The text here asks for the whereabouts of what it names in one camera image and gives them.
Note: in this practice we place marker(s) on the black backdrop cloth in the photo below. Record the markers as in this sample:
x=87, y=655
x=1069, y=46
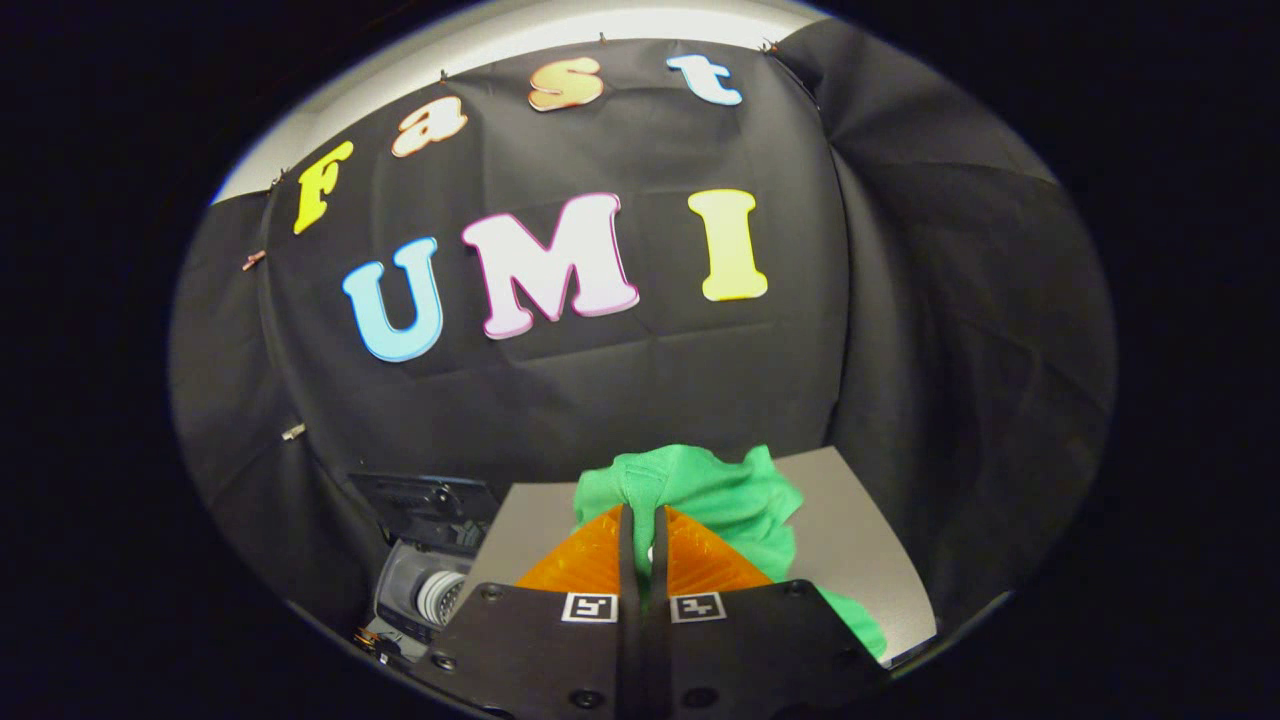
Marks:
x=650, y=380

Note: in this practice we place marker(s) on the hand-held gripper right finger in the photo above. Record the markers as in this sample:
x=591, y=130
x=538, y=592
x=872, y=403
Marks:
x=740, y=650

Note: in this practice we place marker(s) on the green shirt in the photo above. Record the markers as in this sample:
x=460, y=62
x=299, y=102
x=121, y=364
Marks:
x=720, y=490

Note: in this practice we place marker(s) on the red clip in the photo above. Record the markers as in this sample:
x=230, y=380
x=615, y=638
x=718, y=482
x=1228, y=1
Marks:
x=253, y=260

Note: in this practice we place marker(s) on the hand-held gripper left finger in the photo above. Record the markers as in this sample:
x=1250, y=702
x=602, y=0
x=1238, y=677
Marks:
x=560, y=650

